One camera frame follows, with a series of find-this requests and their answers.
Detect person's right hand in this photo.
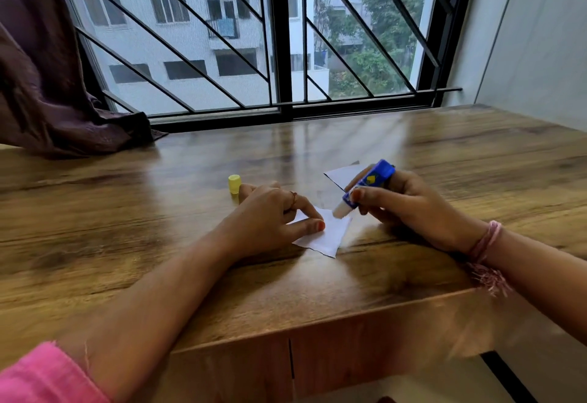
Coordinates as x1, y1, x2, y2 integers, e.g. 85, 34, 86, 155
344, 164, 487, 252

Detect person's left hand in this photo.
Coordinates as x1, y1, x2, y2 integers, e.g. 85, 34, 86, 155
213, 181, 327, 261

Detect blue glue stick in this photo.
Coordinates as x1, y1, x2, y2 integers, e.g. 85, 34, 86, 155
332, 159, 396, 219

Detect white paper piece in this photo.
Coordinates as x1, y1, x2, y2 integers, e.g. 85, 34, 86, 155
284, 207, 353, 259
323, 161, 367, 192

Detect person's right forearm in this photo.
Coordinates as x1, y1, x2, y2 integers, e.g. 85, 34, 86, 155
472, 228, 587, 346

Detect person's left forearm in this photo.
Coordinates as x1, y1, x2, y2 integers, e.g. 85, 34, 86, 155
59, 233, 235, 403

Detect green trees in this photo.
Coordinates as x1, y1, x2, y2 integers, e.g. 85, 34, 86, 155
314, 0, 430, 99

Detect white apartment building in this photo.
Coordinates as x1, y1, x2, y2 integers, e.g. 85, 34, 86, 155
57, 0, 382, 115

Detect black table leg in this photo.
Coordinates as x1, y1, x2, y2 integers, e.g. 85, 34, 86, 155
480, 351, 537, 403

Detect black metal window grille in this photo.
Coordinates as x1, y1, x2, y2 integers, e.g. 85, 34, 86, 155
57, 0, 463, 115

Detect purple curtain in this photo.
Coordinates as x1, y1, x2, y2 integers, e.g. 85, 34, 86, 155
0, 0, 168, 159

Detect pink sleeve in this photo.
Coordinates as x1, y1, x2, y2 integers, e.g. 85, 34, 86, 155
0, 342, 111, 403

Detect pink thread bracelet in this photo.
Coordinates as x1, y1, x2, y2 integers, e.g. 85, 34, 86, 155
467, 220, 512, 298

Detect black window frame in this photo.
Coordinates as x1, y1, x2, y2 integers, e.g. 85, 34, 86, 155
48, 0, 482, 134

